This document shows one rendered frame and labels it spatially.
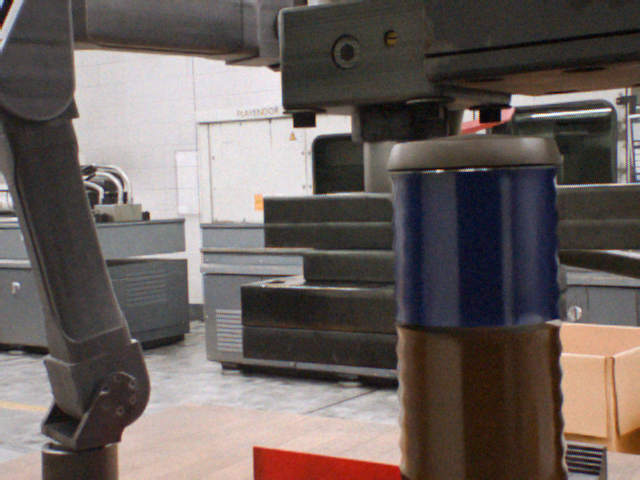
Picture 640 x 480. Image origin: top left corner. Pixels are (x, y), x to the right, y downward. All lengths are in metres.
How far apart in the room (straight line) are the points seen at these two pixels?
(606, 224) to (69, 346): 0.54
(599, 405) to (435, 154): 2.60
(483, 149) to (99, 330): 0.69
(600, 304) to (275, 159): 2.17
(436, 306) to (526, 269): 0.02
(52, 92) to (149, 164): 8.89
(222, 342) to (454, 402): 6.39
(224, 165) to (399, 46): 6.06
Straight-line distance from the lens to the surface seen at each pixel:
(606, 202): 0.45
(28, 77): 0.85
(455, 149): 0.22
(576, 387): 2.83
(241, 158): 6.44
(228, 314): 6.55
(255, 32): 0.96
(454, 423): 0.23
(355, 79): 0.49
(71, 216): 0.88
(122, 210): 7.61
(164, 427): 1.29
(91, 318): 0.88
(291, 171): 6.19
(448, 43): 0.45
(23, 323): 7.99
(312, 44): 0.51
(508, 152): 0.22
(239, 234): 6.43
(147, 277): 7.74
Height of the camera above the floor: 1.19
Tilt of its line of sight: 3 degrees down
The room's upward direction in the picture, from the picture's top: 2 degrees counter-clockwise
